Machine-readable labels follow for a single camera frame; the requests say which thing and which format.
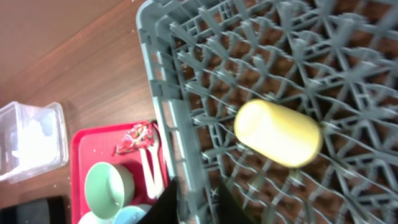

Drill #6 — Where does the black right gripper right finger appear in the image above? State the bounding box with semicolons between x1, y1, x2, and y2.
218;181;249;224

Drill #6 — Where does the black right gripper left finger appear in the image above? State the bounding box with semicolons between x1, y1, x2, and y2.
137;177;178;224

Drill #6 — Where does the light blue bowl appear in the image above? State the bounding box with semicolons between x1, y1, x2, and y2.
113;204;152;224

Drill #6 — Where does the green bowl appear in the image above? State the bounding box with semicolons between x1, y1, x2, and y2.
85;162;135;220

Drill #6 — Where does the red snack wrapper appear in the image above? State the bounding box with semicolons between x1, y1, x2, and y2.
113;121;154;155

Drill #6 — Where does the yellow cup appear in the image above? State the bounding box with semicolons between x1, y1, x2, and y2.
234;99;323;168

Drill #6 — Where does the white napkin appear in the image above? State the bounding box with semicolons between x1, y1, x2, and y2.
12;119;58;167

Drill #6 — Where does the grey dishwasher rack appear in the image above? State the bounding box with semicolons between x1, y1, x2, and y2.
136;0;397;223

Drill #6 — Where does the white plastic spoon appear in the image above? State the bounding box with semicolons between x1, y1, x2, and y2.
149;128;164;198

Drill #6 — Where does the white plastic fork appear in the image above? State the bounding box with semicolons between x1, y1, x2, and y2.
139;149;156;199

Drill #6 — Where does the light blue plate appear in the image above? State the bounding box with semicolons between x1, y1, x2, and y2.
78;212;114;224

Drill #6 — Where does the red serving tray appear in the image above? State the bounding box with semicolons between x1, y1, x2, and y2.
70;121;169;223

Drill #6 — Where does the black tray bin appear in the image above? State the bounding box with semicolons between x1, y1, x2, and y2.
1;196;67;224

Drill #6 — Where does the clear plastic bin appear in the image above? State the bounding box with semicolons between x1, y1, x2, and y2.
1;101;69;184

